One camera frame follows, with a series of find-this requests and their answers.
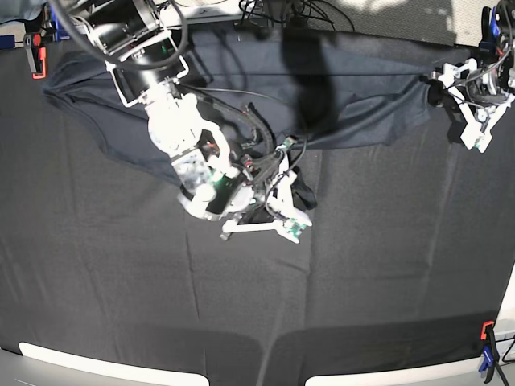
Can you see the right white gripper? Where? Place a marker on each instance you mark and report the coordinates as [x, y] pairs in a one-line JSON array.
[[281, 195]]

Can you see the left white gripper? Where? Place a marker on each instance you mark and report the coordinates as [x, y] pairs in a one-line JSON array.
[[470, 93]]

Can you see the dark navy t-shirt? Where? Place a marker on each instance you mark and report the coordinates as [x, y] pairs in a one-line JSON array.
[[342, 90]]

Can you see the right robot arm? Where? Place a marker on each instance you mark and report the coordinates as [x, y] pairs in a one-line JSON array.
[[228, 163]]

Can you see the blue bar clamp far right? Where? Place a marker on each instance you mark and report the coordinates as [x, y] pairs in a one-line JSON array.
[[489, 30]]

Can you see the black table cover cloth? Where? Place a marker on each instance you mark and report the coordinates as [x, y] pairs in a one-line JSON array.
[[410, 252]]

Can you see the red blue clamp near right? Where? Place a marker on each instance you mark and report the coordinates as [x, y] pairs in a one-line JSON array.
[[489, 351]]

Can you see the red black clamp far left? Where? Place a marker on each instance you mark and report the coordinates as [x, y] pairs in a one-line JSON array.
[[36, 55]]

